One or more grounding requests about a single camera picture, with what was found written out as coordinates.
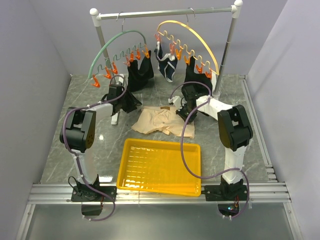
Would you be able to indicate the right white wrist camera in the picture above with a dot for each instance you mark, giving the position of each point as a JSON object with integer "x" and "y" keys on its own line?
{"x": 175, "y": 101}

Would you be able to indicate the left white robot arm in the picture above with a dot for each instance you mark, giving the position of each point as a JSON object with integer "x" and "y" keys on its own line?
{"x": 78, "y": 136}

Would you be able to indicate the green arched clip hanger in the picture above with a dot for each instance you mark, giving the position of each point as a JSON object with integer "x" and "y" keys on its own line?
{"x": 106, "y": 66}

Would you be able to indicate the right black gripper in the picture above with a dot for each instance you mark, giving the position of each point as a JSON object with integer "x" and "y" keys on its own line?
{"x": 179, "y": 111}

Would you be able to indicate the yellow arched clip hanger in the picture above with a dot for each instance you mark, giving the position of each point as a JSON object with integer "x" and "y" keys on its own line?
{"x": 182, "y": 51}

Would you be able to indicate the navy blue brief underwear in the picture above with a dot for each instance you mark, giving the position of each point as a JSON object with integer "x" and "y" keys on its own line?
{"x": 167, "y": 63}

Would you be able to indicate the orange clothespin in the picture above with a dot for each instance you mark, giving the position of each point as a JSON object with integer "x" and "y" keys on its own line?
{"x": 96, "y": 81}

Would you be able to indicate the white metal drying rack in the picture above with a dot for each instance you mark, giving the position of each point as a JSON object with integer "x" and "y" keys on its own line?
{"x": 235, "y": 9}

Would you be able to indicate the black underwear on green hanger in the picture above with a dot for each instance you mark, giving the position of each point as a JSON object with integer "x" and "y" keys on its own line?
{"x": 138, "y": 77}

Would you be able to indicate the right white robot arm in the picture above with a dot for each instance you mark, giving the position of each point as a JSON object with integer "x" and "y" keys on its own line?
{"x": 235, "y": 134}

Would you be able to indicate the beige boxer underwear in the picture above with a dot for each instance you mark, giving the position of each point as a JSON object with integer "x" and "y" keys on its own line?
{"x": 159, "y": 118}

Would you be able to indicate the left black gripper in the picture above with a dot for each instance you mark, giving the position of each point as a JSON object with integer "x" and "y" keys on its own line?
{"x": 133, "y": 102}

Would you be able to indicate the black underwear on yellow hanger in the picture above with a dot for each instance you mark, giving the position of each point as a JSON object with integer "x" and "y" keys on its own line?
{"x": 191, "y": 76}

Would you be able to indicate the yellow plastic tray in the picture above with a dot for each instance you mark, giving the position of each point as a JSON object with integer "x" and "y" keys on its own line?
{"x": 160, "y": 167}

